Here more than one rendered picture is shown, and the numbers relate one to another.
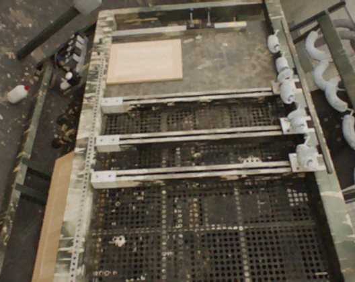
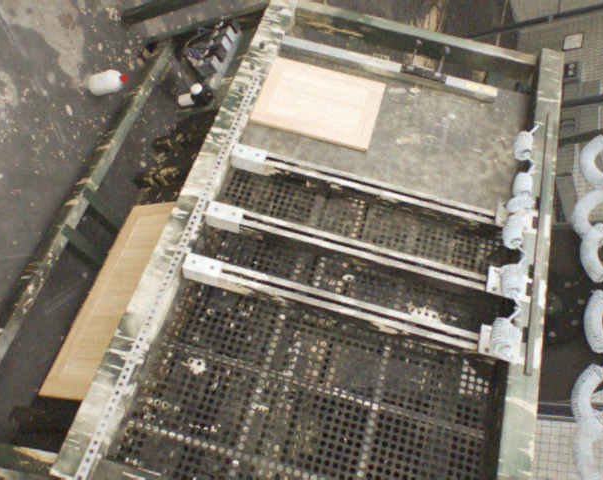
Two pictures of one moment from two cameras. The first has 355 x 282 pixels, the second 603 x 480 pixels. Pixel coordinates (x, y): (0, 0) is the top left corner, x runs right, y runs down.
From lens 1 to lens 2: 0.38 m
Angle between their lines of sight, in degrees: 4
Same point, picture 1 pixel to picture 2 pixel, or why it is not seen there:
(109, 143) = (226, 217)
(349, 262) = not seen: outside the picture
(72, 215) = (142, 306)
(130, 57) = (299, 88)
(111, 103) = (247, 156)
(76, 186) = (158, 266)
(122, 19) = (305, 18)
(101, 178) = (198, 267)
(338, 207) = (523, 426)
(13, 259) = (25, 335)
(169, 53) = (360, 102)
